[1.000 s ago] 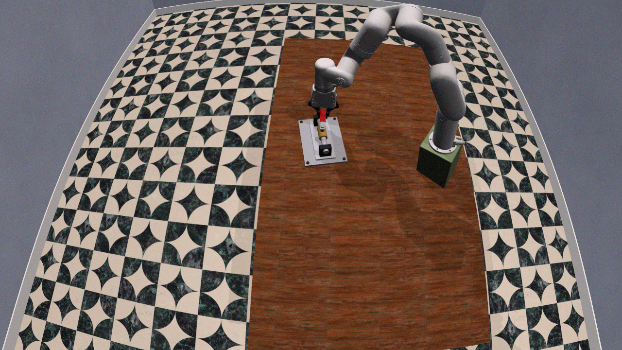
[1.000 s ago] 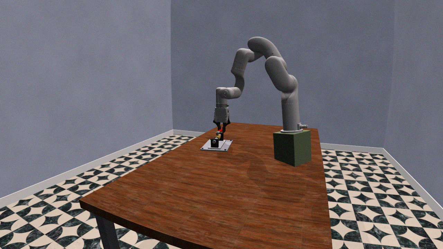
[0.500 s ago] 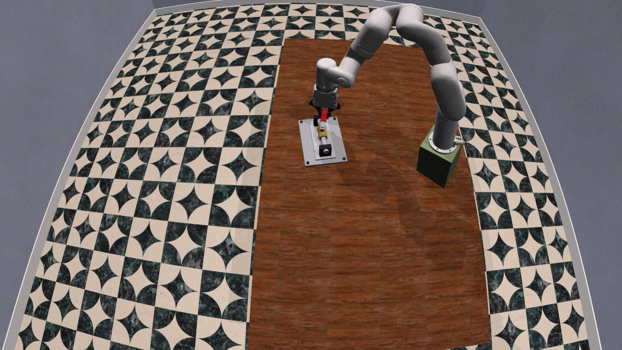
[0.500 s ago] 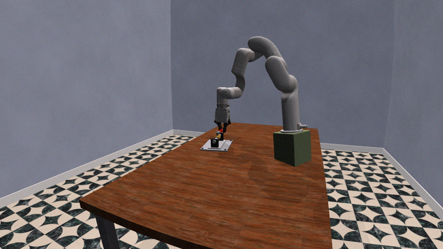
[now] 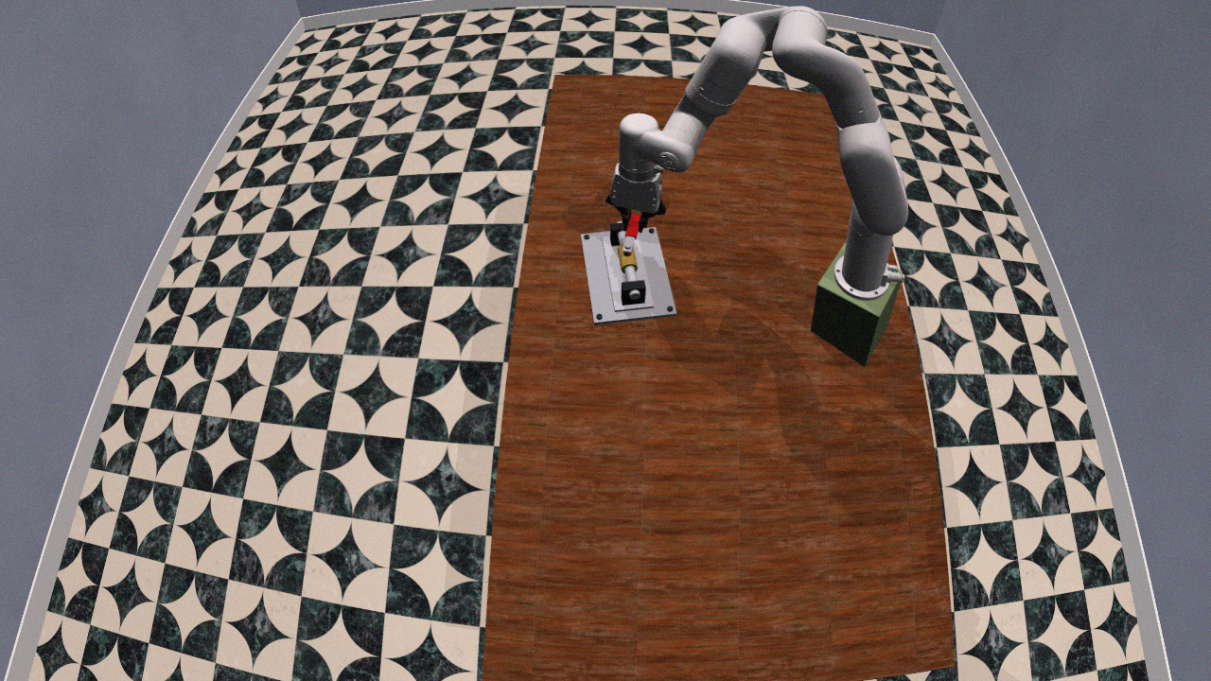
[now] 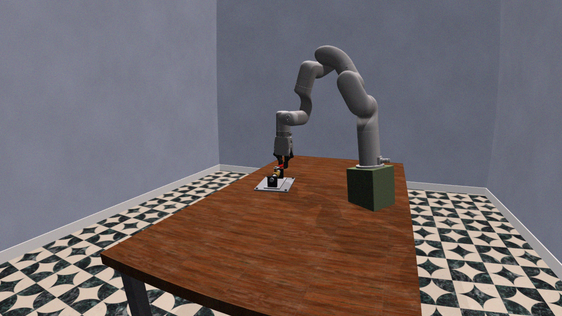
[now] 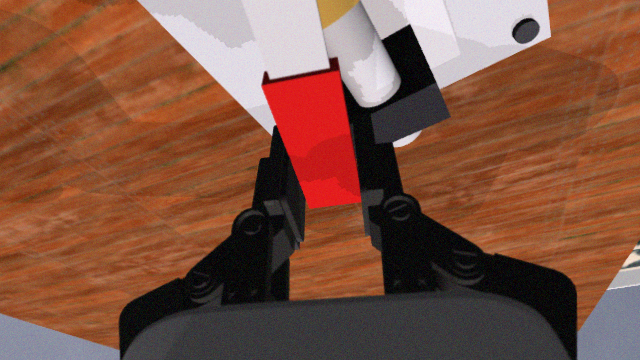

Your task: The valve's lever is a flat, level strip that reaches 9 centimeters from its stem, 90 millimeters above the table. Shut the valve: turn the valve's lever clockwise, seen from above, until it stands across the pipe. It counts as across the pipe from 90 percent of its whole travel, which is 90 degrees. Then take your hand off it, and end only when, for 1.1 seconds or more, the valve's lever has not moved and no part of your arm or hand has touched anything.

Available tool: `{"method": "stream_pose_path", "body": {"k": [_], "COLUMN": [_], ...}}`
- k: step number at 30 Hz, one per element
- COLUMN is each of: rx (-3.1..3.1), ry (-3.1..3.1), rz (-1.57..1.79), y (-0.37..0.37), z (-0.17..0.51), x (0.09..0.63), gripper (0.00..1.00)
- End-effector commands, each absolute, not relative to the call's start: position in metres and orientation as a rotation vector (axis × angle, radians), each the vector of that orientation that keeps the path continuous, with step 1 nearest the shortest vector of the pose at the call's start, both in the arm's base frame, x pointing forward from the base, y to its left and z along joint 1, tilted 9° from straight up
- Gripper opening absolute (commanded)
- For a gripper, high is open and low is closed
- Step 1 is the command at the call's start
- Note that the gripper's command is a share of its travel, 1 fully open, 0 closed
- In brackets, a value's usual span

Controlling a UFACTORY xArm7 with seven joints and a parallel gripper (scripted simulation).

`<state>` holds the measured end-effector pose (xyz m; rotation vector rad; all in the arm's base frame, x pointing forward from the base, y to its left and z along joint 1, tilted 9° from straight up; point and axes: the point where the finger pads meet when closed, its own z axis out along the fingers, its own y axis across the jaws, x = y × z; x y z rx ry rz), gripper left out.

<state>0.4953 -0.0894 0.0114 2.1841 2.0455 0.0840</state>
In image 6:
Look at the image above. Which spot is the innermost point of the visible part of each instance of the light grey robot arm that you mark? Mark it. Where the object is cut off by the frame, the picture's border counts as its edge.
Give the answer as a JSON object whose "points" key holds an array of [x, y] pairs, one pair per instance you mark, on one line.
{"points": [[350, 86]]}

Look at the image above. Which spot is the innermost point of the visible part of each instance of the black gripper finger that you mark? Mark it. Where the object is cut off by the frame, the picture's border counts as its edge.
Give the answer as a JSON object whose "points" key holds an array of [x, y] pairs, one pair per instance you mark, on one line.
{"points": [[287, 158], [279, 158]]}

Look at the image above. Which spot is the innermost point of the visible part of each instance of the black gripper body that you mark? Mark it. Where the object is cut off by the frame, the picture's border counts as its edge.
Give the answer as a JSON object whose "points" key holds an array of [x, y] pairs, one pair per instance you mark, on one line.
{"points": [[282, 145]]}

